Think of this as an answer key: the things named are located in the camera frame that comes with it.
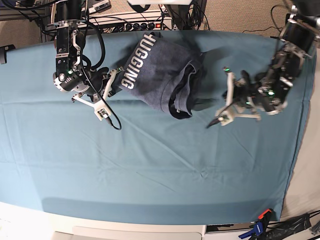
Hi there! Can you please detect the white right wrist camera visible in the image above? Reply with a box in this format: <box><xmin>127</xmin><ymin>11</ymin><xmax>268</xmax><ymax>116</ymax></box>
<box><xmin>94</xmin><ymin>106</ymin><xmax>112</xmax><ymax>121</ymax></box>

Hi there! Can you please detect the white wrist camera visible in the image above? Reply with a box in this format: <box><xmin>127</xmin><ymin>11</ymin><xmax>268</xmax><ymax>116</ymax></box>
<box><xmin>94</xmin><ymin>106</ymin><xmax>112</xmax><ymax>121</ymax></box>
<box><xmin>216</xmin><ymin>109</ymin><xmax>236</xmax><ymax>126</ymax></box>

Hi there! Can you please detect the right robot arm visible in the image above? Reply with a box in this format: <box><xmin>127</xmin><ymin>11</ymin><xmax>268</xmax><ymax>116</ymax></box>
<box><xmin>51</xmin><ymin>0</ymin><xmax>124</xmax><ymax>115</ymax></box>

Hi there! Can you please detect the teal table cloth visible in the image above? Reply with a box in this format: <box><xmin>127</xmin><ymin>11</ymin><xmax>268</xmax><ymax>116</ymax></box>
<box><xmin>0</xmin><ymin>31</ymin><xmax>316</xmax><ymax>225</ymax></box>

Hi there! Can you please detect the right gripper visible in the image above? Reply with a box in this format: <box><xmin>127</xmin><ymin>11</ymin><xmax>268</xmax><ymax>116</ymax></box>
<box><xmin>71</xmin><ymin>66</ymin><xmax>124</xmax><ymax>109</ymax></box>

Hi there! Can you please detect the white power strip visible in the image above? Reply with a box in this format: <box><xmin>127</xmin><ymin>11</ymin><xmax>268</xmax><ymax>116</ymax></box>
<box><xmin>89</xmin><ymin>16</ymin><xmax>173</xmax><ymax>33</ymax></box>

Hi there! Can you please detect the blue orange clamp bottom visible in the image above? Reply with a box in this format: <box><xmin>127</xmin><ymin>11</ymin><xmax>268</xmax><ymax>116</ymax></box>
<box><xmin>238</xmin><ymin>208</ymin><xmax>274</xmax><ymax>240</ymax></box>

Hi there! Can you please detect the black plastic bag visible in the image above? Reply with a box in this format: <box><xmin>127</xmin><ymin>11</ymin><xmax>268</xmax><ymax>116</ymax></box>
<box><xmin>261</xmin><ymin>210</ymin><xmax>320</xmax><ymax>240</ymax></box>

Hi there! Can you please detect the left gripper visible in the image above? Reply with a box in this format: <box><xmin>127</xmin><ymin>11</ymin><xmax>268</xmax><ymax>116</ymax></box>
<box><xmin>215</xmin><ymin>66</ymin><xmax>261</xmax><ymax>122</ymax></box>

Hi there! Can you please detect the blue-grey heathered T-shirt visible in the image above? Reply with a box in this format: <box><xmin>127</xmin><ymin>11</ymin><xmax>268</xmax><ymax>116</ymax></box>
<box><xmin>112</xmin><ymin>31</ymin><xmax>216</xmax><ymax>120</ymax></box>

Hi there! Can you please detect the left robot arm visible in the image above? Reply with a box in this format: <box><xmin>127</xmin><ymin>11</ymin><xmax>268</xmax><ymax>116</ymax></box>
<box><xmin>210</xmin><ymin>0</ymin><xmax>320</xmax><ymax>126</ymax></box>

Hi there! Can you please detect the black clamp left edge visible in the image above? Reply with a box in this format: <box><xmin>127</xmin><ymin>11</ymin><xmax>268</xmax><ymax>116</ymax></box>
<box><xmin>0</xmin><ymin>44</ymin><xmax>16</xmax><ymax>65</ymax></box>

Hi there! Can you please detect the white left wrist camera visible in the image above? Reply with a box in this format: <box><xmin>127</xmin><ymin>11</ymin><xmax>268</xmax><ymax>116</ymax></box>
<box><xmin>216</xmin><ymin>109</ymin><xmax>236</xmax><ymax>126</ymax></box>

